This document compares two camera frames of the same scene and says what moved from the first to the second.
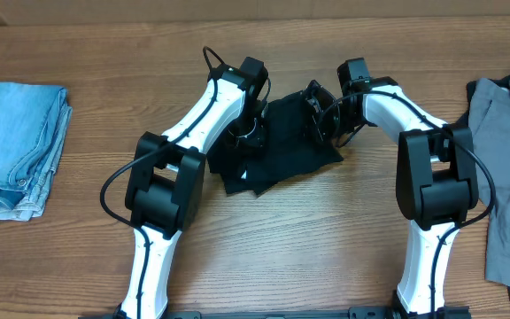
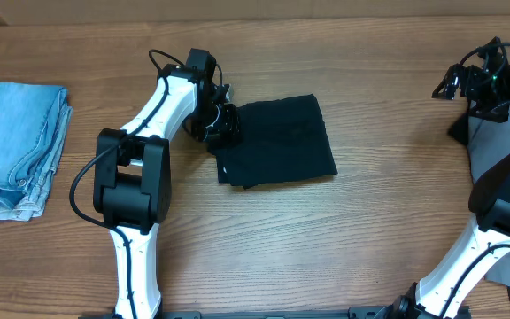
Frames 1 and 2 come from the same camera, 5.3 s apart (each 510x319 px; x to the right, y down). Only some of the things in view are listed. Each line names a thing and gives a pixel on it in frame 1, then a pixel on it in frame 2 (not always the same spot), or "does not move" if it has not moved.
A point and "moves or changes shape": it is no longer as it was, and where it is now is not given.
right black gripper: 319,117 -> 466,81
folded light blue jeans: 17,132 does not move
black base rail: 354,313 does not move
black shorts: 290,143 moves or changes shape
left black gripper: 243,134 -> 228,125
